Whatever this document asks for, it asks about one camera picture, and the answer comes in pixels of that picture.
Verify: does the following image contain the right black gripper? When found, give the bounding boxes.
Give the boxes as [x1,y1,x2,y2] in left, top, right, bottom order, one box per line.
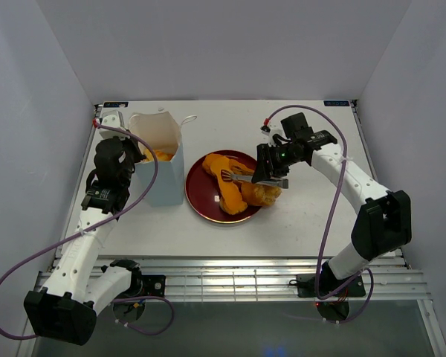
[251,142,303,184]

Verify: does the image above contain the large glazed ring bread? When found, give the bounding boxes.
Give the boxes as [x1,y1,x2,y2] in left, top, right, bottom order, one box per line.
[143,148,174,162]

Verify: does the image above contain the light blue paper bag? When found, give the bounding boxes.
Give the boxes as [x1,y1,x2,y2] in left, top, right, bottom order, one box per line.
[129,112,196,208]

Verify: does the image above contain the metal tongs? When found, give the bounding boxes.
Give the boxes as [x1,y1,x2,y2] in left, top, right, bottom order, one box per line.
[220,170,253,183]

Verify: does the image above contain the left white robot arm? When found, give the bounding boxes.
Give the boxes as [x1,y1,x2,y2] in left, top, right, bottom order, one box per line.
[24,137,143,345]

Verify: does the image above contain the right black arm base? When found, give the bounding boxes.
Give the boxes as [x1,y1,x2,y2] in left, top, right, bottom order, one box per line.
[288,274,366,324]

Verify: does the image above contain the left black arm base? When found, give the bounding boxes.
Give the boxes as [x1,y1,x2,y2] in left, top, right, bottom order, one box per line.
[112,275,166,323]

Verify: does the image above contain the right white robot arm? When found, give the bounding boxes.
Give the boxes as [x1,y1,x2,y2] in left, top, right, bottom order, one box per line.
[252,112,412,298]

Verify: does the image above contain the orange bone-shaped bread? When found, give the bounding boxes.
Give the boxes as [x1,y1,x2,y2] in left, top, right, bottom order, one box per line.
[210,157,248,215]

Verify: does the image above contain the orange round bread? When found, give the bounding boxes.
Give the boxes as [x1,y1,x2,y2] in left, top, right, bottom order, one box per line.
[202,153,222,176]

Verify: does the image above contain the dark red round plate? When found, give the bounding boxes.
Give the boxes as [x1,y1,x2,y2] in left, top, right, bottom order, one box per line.
[185,149,261,224]

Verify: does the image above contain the sugared ring donut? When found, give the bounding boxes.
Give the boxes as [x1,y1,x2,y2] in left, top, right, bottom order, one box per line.
[253,184,282,207]

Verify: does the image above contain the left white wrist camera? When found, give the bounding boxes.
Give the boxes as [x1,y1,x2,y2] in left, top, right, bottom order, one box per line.
[93,110,129,140]

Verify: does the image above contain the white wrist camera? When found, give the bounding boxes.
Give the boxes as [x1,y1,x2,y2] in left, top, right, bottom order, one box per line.
[93,110,129,140]
[261,118,285,147]

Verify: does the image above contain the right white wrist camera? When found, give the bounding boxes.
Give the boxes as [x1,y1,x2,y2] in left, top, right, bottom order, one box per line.
[261,118,285,147]

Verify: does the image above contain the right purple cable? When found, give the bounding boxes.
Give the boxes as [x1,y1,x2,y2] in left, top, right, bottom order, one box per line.
[263,105,375,325]

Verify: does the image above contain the purple cable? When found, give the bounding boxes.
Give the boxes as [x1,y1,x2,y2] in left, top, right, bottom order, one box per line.
[263,105,375,325]
[0,124,175,340]

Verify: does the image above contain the aluminium rail frame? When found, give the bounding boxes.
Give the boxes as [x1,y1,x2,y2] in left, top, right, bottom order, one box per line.
[29,256,432,304]

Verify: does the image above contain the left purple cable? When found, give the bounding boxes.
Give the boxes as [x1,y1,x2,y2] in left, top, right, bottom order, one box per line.
[0,124,175,340]

